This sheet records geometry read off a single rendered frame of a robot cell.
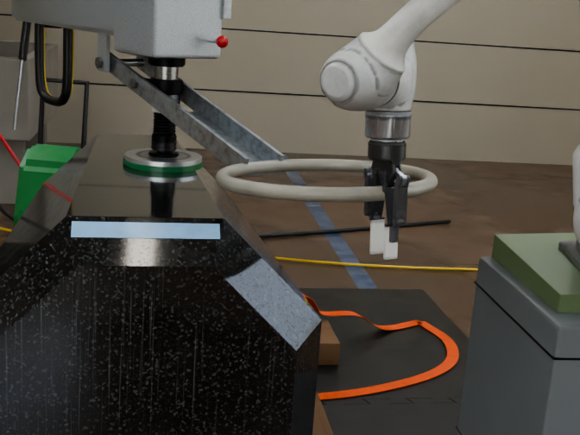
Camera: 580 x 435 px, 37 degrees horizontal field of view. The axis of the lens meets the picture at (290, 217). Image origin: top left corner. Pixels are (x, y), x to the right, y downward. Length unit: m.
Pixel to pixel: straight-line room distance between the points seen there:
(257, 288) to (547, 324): 0.65
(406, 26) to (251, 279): 0.68
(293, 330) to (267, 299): 0.10
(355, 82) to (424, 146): 6.18
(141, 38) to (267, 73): 5.04
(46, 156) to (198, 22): 1.74
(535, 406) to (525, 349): 0.11
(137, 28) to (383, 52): 0.95
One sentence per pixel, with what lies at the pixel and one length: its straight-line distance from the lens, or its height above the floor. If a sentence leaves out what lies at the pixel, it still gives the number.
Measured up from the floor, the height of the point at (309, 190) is 0.94.
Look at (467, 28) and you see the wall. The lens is 7.66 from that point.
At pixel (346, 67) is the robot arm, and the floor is 1.19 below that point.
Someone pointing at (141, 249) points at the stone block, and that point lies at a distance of 1.86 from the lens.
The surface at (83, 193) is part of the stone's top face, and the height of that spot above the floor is 0.82.
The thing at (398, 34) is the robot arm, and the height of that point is 1.25.
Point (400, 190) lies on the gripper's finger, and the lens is 1.70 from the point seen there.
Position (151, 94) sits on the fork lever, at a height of 1.02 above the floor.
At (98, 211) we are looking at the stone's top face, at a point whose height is 0.82.
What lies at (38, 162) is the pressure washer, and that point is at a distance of 3.94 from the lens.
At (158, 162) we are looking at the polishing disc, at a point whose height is 0.85.
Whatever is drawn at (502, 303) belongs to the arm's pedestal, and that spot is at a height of 0.75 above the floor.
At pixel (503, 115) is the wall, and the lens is 7.86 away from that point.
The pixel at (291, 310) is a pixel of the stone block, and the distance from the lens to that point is 1.96.
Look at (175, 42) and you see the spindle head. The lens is 2.31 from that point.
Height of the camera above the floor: 1.31
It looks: 14 degrees down
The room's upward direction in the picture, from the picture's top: 4 degrees clockwise
